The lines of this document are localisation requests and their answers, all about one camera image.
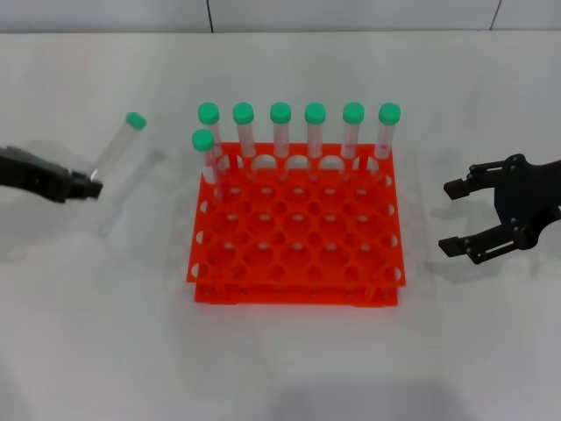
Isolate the clear tube with green cap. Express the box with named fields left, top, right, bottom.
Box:
left=89, top=111, right=148, bottom=182
left=191, top=128, right=224, bottom=207
left=196, top=102, right=232, bottom=175
left=340, top=101, right=366, bottom=183
left=304, top=102, right=328, bottom=183
left=372, top=102, right=402, bottom=181
left=231, top=102, right=258, bottom=181
left=269, top=101, right=293, bottom=183

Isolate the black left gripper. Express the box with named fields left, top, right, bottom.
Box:
left=0, top=146, right=103, bottom=205

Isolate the orange plastic test tube rack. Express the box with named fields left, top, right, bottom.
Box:
left=186, top=141, right=407, bottom=309

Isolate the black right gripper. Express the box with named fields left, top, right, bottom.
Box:
left=437, top=153, right=561, bottom=265

